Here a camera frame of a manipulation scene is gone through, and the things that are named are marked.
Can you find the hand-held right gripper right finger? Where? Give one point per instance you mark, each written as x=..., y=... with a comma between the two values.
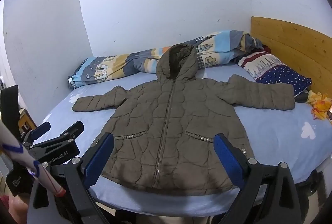
x=228, y=161

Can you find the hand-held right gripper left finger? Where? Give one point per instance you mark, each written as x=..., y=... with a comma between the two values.
x=99, y=159

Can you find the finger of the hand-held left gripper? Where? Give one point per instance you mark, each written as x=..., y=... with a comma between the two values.
x=41, y=127
x=70, y=132

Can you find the olive quilted hooded jacket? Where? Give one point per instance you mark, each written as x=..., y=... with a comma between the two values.
x=168, y=123

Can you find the wooden nightstand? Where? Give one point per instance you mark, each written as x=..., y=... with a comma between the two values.
x=26, y=120

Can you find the patchwork cartoon quilt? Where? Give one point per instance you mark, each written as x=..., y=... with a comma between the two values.
x=116, y=65

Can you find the star print pillow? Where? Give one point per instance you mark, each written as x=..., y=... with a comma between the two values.
x=280, y=73

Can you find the yellow orange cloth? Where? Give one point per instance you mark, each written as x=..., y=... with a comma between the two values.
x=320, y=106

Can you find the dark red cloth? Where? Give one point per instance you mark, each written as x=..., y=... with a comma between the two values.
x=259, y=49

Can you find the wooden headboard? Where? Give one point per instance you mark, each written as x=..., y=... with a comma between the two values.
x=298, y=42

